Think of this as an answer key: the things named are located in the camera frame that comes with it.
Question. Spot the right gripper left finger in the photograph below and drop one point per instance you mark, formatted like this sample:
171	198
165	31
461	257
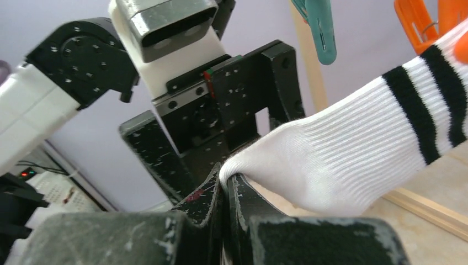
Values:
198	223

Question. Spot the wooden drying rack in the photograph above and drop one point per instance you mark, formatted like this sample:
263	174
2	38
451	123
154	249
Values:
376	139

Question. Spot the orange clothes peg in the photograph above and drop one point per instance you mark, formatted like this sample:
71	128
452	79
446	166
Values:
424	33

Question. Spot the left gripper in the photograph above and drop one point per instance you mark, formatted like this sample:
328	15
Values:
210	113

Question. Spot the white sock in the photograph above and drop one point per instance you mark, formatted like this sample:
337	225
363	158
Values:
280	164

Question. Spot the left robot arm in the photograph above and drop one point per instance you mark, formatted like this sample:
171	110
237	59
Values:
66	73

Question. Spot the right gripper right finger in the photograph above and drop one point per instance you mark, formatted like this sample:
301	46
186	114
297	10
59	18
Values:
246	210

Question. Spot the teal clothes peg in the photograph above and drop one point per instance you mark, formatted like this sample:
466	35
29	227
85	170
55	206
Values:
318	15

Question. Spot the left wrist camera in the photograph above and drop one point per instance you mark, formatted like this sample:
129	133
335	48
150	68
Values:
166	39

